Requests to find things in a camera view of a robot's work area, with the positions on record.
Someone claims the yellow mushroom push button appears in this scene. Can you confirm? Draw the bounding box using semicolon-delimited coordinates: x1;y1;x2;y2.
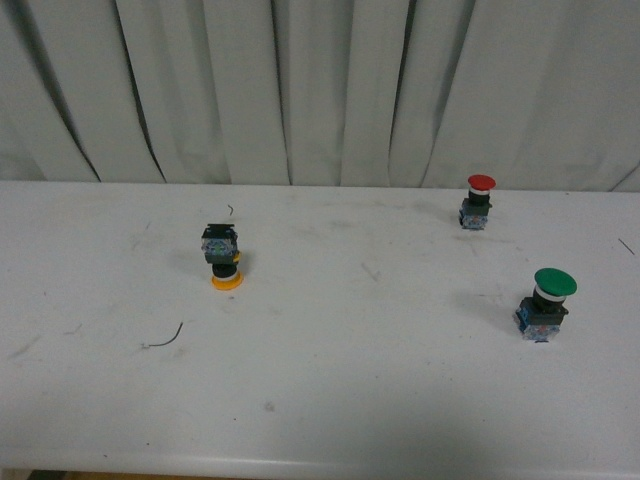
201;224;243;291

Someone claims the red mushroom push button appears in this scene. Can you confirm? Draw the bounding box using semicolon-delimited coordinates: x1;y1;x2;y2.
459;174;496;231

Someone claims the green mushroom push button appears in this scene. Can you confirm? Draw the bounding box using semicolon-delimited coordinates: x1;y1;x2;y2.
515;267;577;343

